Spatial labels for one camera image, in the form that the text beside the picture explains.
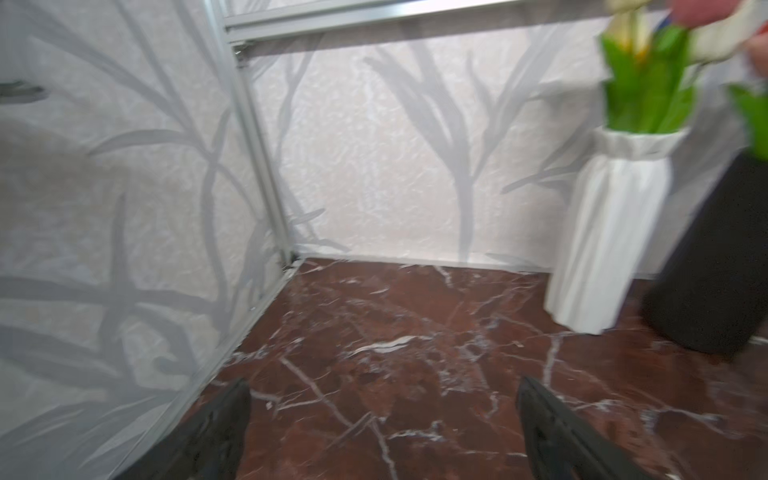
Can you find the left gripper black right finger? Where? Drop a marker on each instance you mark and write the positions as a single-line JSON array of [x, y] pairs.
[[561, 445]]

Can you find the pink tulip flower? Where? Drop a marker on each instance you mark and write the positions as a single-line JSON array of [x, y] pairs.
[[696, 12]]

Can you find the aluminium frame back crossbar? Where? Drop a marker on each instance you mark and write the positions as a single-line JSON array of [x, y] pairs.
[[319, 17]]

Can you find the white tulip flower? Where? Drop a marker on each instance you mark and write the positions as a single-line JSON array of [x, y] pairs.
[[720, 36]]

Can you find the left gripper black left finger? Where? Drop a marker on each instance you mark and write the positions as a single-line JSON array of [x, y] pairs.
[[208, 445]]

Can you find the white ribbed ceramic vase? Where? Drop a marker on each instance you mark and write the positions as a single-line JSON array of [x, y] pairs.
[[615, 206]]

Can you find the black cylindrical vase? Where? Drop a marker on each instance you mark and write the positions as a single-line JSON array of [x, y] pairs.
[[711, 295]]

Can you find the yellow tulip flower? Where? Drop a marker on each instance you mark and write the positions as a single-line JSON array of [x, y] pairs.
[[625, 44]]

